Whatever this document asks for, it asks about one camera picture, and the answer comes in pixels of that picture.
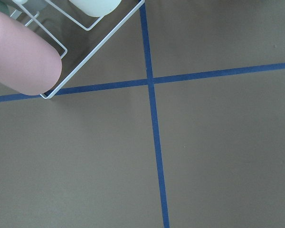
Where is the white cup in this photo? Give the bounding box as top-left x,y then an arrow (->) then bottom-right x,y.
70,0 -> 121,17

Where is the dark pink cup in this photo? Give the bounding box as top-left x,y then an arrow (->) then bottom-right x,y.
0,12 -> 62,95

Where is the white wire cup rack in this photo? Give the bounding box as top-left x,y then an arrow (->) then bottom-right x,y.
9,0 -> 145,99

